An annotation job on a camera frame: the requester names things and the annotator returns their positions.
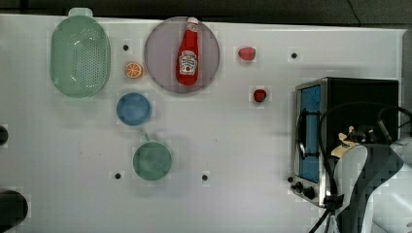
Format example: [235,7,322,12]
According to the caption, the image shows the pink strawberry toy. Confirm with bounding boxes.
[238,47,256,61]

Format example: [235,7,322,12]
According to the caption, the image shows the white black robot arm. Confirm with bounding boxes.
[331,137,411,233]

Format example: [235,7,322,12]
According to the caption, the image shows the red ketchup bottle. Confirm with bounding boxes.
[176,17,199,85]

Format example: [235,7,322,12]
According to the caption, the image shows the black round robot base lower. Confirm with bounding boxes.
[0,190,28,233]

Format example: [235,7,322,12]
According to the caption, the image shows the grey round plate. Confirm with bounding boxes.
[144,17,220,94]

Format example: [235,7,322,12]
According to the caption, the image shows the green perforated colander basket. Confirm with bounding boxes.
[51,8,111,98]

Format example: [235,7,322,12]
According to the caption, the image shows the black cable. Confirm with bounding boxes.
[307,100,412,233]

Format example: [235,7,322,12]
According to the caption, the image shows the blue bowl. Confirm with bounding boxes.
[116,92,152,126]

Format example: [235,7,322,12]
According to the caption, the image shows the red strawberry toy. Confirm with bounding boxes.
[254,89,267,103]

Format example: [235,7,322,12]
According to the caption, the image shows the green mug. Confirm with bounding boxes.
[132,131,172,182]

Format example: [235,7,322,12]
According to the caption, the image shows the peeled banana toy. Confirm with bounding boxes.
[330,126,360,158]

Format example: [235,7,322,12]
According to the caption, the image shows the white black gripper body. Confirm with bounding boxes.
[351,125,393,145]

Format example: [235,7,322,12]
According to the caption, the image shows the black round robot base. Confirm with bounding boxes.
[0,126,9,146]

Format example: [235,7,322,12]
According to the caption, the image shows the orange slice toy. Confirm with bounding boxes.
[125,62,144,79]

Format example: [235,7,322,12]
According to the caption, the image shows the black silver toaster oven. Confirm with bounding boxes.
[290,77,398,208]

